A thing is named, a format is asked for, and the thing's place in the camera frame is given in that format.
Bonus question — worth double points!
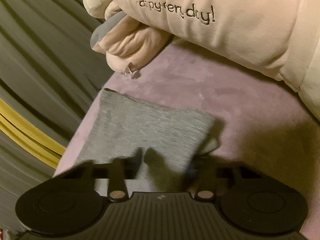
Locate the grey curtain with yellow stripe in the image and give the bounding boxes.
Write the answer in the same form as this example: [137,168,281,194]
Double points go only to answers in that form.
[1,0,112,234]

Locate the cream plush toy with embroidery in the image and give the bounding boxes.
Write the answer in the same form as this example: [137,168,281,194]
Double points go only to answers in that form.
[83,0,319,116]

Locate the pink bed sheet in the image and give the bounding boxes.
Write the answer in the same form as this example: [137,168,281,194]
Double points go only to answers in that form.
[53,42,320,235]

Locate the grey knit pants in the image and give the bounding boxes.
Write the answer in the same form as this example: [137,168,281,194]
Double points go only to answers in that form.
[76,89,219,193]

